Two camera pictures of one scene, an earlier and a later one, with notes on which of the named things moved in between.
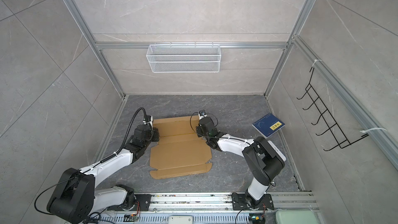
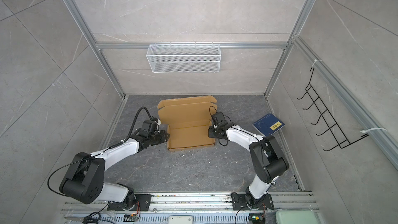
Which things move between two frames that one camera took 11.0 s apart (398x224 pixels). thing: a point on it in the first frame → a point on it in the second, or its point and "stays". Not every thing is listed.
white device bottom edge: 180,219 stays
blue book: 268,125 stays
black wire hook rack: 333,127 stays
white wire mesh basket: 184,58 stays
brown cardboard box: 179,152 → 188,120
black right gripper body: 200,131 → 213,131
